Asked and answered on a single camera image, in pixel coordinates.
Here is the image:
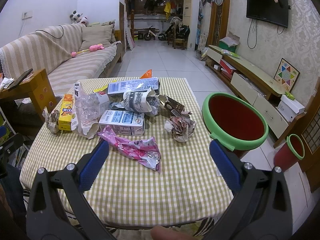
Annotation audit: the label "green white box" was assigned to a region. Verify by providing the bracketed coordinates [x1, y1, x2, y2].
[218, 31, 240, 53]

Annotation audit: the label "brown paper ball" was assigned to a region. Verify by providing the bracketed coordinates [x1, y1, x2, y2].
[42, 107, 59, 136]

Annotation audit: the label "crushed clear plastic bottle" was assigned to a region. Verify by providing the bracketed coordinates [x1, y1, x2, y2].
[71, 82, 110, 139]

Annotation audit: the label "yellow carton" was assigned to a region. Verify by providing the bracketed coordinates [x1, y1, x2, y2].
[93, 83, 109, 94]

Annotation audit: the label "large red green-rimmed bin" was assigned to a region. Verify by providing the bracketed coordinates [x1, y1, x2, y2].
[202, 92, 268, 155]

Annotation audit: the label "yellow orange snack box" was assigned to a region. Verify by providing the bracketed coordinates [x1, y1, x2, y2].
[58, 94, 74, 131]

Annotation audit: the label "crushed patterned paper cup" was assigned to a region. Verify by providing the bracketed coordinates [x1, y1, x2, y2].
[121, 88, 160, 116]

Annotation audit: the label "pink foil snack wrapper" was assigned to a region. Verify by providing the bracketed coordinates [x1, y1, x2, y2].
[97, 125, 161, 173]

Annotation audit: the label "printed paper ball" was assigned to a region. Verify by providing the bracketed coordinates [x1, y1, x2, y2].
[164, 112, 196, 142]

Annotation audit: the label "wall mounted television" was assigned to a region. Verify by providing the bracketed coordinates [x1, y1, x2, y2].
[246, 0, 290, 28]

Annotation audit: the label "blue white milk carton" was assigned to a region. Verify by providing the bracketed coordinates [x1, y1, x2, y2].
[99, 110, 145, 136]

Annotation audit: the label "brown cigarette pack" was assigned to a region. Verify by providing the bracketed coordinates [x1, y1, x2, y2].
[158, 95, 184, 117]

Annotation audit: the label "wooden side table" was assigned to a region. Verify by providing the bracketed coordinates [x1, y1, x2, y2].
[1, 69, 57, 121]

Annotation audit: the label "long blue toothpaste box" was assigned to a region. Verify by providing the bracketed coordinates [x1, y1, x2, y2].
[107, 77, 160, 95]

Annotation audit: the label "white shoe box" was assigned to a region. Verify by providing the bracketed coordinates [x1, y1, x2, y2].
[277, 95, 305, 122]

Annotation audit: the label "small red green-rimmed bin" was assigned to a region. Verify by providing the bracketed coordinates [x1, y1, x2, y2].
[273, 134, 305, 172]

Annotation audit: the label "pink toy wand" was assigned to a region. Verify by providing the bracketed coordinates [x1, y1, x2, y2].
[71, 44, 105, 58]

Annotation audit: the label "chinese checkers board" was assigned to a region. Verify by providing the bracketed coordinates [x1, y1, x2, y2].
[274, 58, 300, 93]

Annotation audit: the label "beige sofa cushion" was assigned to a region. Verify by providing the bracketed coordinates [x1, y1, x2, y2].
[80, 25, 113, 50]

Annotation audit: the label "right hand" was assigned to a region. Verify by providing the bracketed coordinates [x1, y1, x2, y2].
[150, 226, 196, 240]

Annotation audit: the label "striped beige sofa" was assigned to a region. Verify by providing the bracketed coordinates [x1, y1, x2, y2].
[1, 23, 123, 96]

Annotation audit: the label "orange snack wrapper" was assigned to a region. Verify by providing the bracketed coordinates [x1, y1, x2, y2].
[140, 69, 152, 79]

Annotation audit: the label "long tv cabinet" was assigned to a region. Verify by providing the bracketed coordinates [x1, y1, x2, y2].
[206, 45, 305, 148]

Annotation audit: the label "plush toys on sofa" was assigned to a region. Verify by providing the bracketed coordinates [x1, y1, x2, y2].
[69, 10, 88, 26]

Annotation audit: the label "white standing air conditioner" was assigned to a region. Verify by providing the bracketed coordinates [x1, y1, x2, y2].
[183, 0, 200, 50]

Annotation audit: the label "black tablet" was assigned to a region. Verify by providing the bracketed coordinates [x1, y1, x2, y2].
[7, 68, 33, 91]

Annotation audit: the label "white balance bike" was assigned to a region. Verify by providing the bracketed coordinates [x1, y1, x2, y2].
[143, 26, 167, 41]

